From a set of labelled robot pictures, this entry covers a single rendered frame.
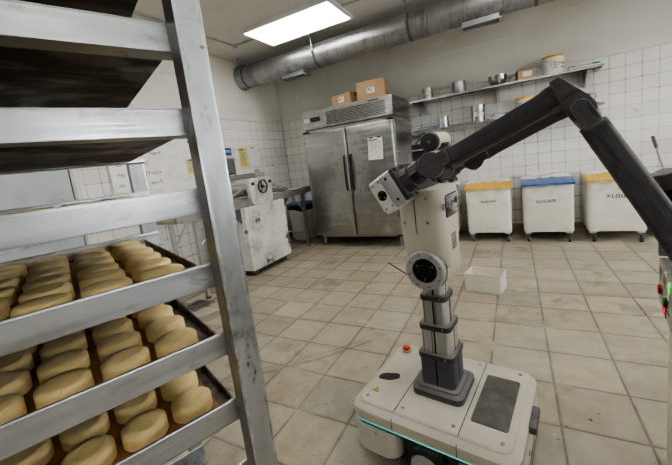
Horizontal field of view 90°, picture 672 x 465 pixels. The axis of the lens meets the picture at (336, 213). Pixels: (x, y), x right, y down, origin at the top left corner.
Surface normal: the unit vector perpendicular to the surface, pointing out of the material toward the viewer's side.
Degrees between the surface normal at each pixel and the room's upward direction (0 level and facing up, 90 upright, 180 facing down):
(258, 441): 90
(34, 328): 90
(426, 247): 101
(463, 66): 90
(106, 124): 90
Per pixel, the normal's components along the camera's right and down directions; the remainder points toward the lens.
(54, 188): 0.88, -0.04
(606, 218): -0.51, 0.23
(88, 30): 0.64, 0.04
